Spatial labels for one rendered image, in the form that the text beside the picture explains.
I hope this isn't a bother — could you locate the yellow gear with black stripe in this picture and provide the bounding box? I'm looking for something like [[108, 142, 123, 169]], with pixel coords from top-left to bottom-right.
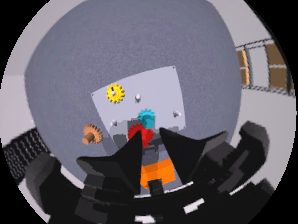
[[106, 84, 125, 104]]

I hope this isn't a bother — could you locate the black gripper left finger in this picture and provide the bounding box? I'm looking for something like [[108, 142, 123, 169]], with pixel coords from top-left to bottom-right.
[[76, 131, 142, 194]]

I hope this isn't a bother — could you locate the tan toothed gear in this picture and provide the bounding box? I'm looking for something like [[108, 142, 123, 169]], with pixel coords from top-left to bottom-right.
[[82, 124, 102, 145]]

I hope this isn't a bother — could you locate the teal gear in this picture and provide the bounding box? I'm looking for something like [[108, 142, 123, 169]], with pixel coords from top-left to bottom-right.
[[137, 109, 156, 129]]

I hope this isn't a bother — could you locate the red gear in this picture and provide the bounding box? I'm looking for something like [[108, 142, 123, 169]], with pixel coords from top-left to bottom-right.
[[128, 124, 154, 144]]

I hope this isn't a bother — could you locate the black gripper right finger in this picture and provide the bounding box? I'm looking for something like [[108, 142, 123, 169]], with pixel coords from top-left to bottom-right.
[[160, 128, 229, 185]]

